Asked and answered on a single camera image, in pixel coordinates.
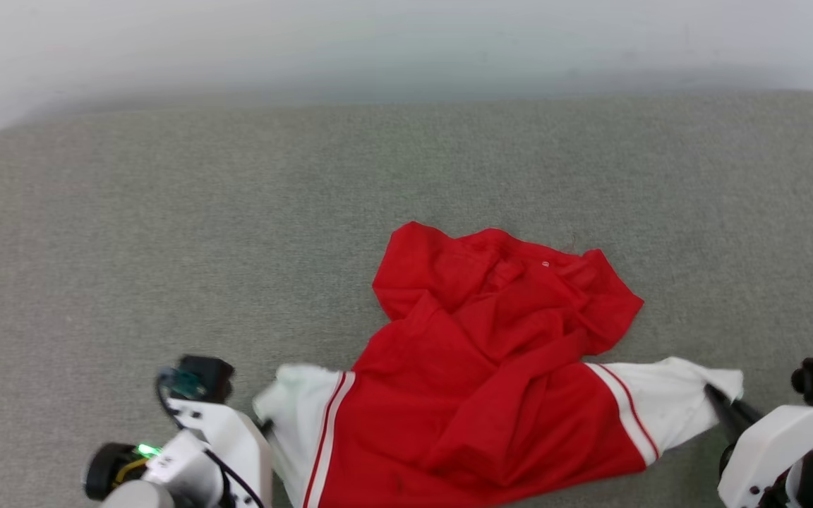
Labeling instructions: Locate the red and white jersey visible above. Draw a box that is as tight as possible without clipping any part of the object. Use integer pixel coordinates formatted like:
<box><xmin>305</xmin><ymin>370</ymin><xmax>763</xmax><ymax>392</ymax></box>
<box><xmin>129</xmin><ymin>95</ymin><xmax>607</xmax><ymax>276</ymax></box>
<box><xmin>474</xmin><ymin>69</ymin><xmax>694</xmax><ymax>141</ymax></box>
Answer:
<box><xmin>253</xmin><ymin>221</ymin><xmax>745</xmax><ymax>508</ymax></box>

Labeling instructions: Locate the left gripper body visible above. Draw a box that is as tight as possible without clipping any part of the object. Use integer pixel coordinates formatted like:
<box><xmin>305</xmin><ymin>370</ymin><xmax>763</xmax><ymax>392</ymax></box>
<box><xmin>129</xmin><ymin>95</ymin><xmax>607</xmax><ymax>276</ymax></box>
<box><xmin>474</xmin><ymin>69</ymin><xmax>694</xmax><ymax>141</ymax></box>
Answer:
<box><xmin>85</xmin><ymin>430</ymin><xmax>227</xmax><ymax>508</ymax></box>

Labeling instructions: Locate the grey-green fabric sofa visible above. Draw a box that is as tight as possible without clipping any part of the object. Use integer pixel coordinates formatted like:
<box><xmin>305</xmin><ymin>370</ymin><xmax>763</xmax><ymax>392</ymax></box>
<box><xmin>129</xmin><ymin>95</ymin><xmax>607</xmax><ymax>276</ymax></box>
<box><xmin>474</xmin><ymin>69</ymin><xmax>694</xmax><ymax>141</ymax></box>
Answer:
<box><xmin>0</xmin><ymin>90</ymin><xmax>813</xmax><ymax>508</ymax></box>

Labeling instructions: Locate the thin black cable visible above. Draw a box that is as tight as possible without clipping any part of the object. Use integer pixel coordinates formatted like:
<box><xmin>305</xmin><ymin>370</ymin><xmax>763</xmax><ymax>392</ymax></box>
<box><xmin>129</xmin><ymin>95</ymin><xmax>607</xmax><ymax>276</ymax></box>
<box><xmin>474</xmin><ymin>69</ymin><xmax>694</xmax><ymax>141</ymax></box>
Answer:
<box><xmin>156</xmin><ymin>370</ymin><xmax>266</xmax><ymax>508</ymax></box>

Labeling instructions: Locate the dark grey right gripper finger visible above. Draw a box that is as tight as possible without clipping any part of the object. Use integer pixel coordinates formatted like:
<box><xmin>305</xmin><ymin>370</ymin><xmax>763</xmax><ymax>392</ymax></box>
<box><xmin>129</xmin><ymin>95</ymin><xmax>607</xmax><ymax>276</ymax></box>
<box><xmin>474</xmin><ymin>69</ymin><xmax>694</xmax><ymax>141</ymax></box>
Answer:
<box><xmin>706</xmin><ymin>392</ymin><xmax>745</xmax><ymax>445</ymax></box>
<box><xmin>704</xmin><ymin>385</ymin><xmax>764</xmax><ymax>424</ymax></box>

